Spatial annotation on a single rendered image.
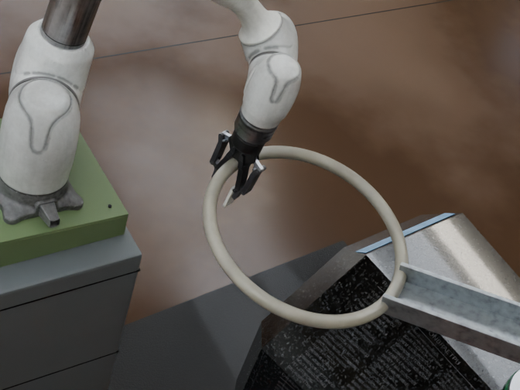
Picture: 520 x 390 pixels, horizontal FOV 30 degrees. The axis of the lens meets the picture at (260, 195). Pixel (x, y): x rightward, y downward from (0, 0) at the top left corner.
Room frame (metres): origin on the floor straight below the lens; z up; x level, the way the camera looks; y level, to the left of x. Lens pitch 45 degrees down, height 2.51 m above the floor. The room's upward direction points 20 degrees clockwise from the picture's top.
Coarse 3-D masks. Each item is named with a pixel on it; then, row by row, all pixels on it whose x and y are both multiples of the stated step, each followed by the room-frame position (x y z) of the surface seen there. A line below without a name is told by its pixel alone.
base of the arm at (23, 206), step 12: (0, 180) 1.36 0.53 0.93; (0, 192) 1.35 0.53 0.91; (12, 192) 1.34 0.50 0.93; (60, 192) 1.40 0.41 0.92; (72, 192) 1.43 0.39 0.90; (0, 204) 1.33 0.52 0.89; (12, 204) 1.33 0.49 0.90; (24, 204) 1.34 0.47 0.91; (36, 204) 1.35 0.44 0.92; (48, 204) 1.36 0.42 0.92; (60, 204) 1.39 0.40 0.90; (72, 204) 1.40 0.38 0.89; (12, 216) 1.31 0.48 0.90; (24, 216) 1.32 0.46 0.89; (36, 216) 1.34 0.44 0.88; (48, 216) 1.33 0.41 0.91
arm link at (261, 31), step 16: (224, 0) 1.61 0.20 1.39; (240, 0) 1.65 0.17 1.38; (256, 0) 1.72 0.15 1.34; (240, 16) 1.69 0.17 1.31; (256, 16) 1.70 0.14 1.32; (272, 16) 1.74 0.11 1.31; (288, 16) 1.82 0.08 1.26; (240, 32) 1.72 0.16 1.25; (256, 32) 1.70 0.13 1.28; (272, 32) 1.70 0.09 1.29; (288, 32) 1.74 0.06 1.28; (256, 48) 1.68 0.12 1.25; (272, 48) 1.69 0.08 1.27; (288, 48) 1.71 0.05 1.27
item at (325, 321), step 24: (336, 168) 1.72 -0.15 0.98; (216, 192) 1.48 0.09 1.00; (360, 192) 1.70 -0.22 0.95; (216, 216) 1.42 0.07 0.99; (384, 216) 1.65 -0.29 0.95; (216, 240) 1.36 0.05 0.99; (240, 288) 1.28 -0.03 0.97; (288, 312) 1.26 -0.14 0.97; (360, 312) 1.34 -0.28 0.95; (384, 312) 1.38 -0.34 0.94
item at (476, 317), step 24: (408, 264) 1.51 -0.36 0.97; (408, 288) 1.48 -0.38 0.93; (432, 288) 1.48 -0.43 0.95; (456, 288) 1.48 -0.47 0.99; (408, 312) 1.38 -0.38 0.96; (432, 312) 1.38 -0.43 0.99; (456, 312) 1.43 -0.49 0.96; (480, 312) 1.45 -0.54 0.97; (504, 312) 1.45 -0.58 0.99; (456, 336) 1.36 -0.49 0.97; (480, 336) 1.35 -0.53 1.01; (504, 336) 1.39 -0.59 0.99
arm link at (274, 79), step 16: (256, 64) 1.63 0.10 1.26; (272, 64) 1.58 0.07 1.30; (288, 64) 1.60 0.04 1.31; (256, 80) 1.57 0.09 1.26; (272, 80) 1.56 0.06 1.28; (288, 80) 1.57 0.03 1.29; (256, 96) 1.56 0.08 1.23; (272, 96) 1.55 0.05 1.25; (288, 96) 1.57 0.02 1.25; (256, 112) 1.55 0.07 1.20; (272, 112) 1.55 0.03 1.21; (288, 112) 1.59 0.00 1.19
